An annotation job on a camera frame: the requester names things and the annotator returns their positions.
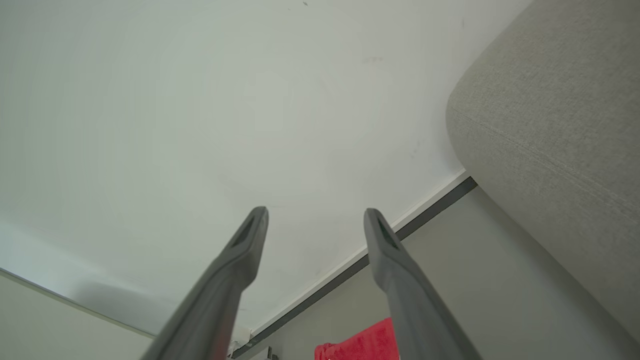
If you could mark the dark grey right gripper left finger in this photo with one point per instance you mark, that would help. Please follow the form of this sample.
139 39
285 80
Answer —
220 295

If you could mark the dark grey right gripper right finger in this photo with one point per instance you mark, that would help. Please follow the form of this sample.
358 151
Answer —
415 305

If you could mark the red clothing item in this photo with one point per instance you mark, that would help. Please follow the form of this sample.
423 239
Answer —
361 345

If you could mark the dark grey skirting strip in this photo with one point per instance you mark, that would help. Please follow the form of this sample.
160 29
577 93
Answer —
350 267

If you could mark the grey fabric sofa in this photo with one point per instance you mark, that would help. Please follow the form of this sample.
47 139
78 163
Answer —
555 145

